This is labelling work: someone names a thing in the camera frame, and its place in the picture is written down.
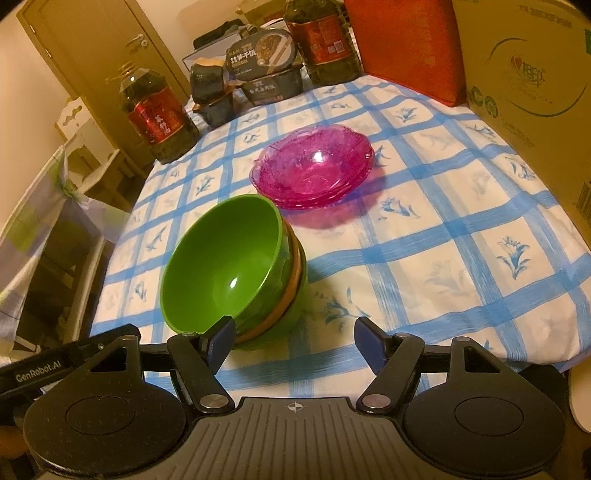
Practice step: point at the dark lidded meal box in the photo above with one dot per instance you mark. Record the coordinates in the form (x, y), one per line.
(261, 53)

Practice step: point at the green plastic bowl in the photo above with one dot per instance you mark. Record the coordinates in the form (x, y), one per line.
(221, 258)
(286, 325)

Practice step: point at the orange plastic bowl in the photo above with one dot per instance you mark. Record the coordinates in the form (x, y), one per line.
(300, 272)

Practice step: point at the oil bottle with red label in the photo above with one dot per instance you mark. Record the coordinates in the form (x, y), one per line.
(323, 41)
(157, 120)

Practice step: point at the blue checked tablecloth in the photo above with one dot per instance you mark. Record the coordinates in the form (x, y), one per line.
(438, 230)

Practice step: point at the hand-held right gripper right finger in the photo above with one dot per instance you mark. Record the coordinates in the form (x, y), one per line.
(369, 344)

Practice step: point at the white wooden chair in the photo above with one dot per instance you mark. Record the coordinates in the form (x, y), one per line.
(92, 147)

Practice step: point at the cardboard box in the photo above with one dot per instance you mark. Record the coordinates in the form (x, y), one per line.
(531, 69)

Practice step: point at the dark round food cup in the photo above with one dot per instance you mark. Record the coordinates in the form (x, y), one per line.
(207, 81)

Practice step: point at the dark rectangular meal box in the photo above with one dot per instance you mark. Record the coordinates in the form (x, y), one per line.
(272, 87)

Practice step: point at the dark food container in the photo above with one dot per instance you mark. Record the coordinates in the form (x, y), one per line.
(217, 110)

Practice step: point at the wooden door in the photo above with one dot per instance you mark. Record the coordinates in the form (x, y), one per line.
(92, 46)

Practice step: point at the white chair with cloth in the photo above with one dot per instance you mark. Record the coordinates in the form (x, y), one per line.
(37, 207)

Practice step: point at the pink patterned glass plate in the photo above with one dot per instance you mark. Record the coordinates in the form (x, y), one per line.
(314, 166)
(318, 205)
(371, 153)

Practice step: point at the red tote bag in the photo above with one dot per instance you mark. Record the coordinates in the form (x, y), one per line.
(406, 46)

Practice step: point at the black bag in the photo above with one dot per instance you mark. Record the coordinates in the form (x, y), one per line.
(221, 34)

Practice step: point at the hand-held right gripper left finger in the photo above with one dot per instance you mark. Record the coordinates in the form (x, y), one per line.
(220, 344)

